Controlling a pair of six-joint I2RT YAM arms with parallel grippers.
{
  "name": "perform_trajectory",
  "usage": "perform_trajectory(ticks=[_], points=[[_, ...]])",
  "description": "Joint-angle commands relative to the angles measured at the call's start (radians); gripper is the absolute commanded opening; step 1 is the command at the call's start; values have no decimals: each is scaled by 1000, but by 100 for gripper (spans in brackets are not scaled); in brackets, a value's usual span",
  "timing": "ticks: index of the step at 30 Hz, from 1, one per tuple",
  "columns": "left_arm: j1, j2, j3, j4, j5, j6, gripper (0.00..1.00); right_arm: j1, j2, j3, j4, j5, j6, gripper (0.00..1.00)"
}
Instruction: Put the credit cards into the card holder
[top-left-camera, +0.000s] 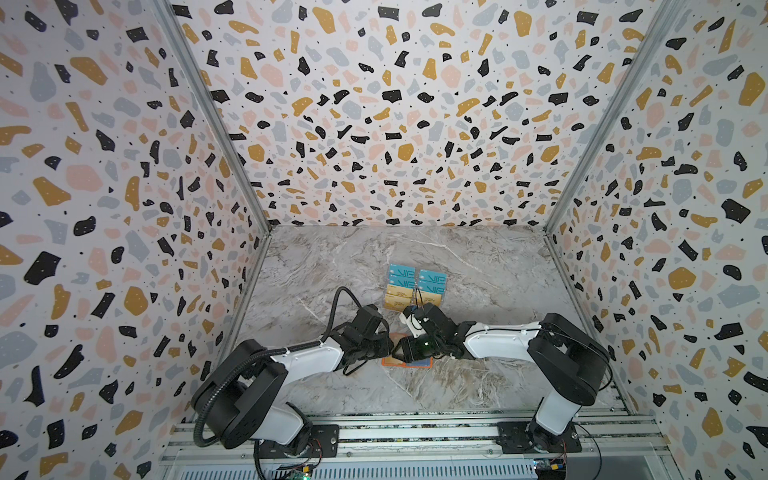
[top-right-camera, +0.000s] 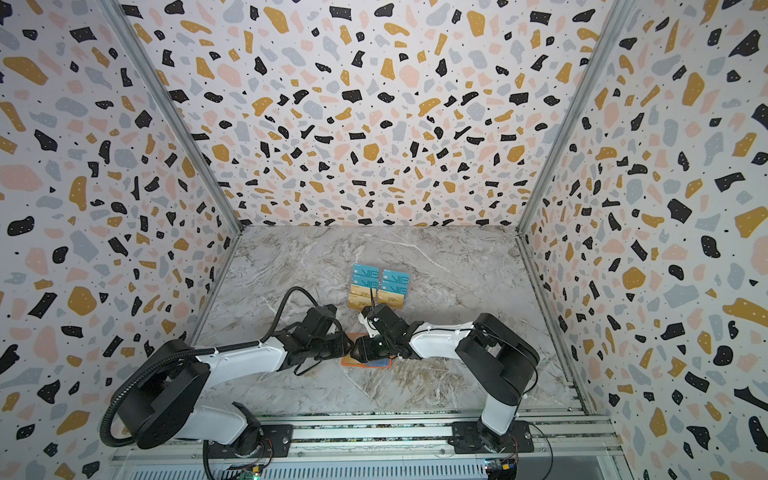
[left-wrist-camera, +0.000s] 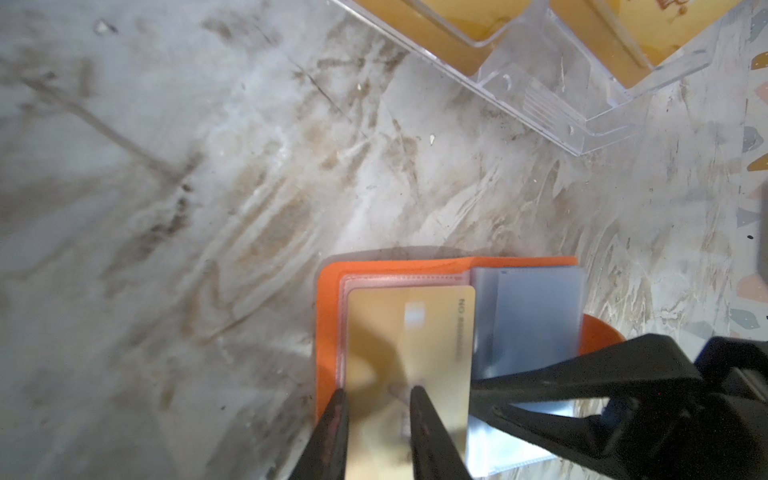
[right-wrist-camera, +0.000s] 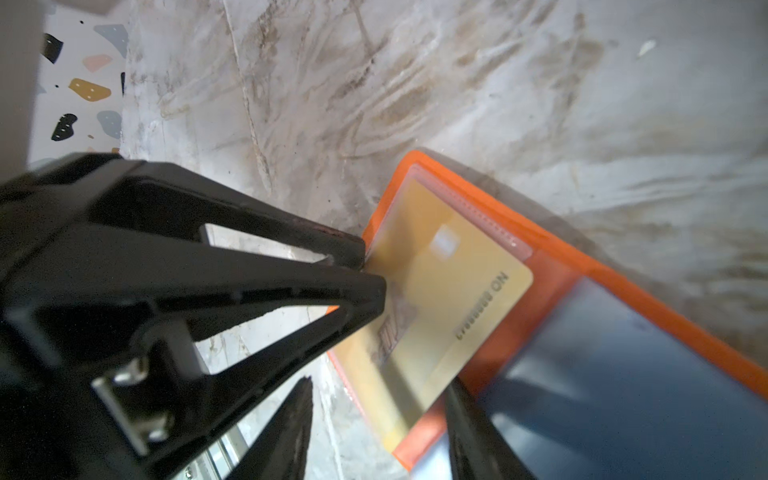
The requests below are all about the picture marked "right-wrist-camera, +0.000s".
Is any gold card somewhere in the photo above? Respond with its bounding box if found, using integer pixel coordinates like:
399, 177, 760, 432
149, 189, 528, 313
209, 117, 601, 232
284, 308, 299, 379
333, 180, 533, 452

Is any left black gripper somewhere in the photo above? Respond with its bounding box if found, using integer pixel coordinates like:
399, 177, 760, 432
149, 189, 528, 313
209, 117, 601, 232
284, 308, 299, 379
1, 154, 204, 479

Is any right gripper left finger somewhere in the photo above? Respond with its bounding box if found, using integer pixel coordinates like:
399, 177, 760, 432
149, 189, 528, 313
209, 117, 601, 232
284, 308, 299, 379
226, 377, 313, 480

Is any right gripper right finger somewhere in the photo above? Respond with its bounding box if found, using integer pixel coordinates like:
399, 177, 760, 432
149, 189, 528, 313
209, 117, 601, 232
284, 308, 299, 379
444, 377, 534, 480

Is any orange card holder wallet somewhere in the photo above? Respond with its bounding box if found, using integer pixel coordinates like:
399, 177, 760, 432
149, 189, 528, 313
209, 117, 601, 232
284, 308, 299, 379
364, 151, 767, 479

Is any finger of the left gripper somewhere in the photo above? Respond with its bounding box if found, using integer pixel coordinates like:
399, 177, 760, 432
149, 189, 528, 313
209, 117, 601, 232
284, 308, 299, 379
5, 244, 386, 479
90, 162, 365, 270

